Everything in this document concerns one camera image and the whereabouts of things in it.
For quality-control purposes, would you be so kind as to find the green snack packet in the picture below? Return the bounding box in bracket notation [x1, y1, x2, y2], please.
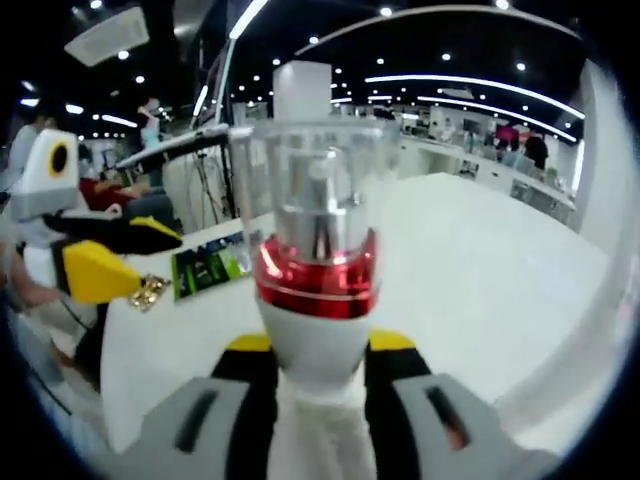
[171, 230, 254, 305]

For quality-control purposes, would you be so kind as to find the red collared skincare bottle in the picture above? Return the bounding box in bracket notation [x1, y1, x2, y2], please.
[228, 119, 402, 480]

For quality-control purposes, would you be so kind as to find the gold wrapped candy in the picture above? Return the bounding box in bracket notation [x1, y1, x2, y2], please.
[129, 273, 171, 314]

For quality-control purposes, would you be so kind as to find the white desk with black legs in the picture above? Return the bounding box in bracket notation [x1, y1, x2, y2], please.
[114, 124, 239, 224]

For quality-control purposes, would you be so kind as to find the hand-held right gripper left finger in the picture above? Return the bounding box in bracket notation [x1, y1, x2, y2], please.
[107, 333, 279, 480]

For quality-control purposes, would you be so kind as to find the white office counter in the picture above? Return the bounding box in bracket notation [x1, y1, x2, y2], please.
[399, 135, 576, 226]

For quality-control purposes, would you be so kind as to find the ceiling air conditioner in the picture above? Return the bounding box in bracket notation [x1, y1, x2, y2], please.
[64, 5, 151, 67]

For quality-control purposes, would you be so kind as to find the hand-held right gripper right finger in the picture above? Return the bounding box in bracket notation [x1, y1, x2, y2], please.
[363, 327, 561, 480]

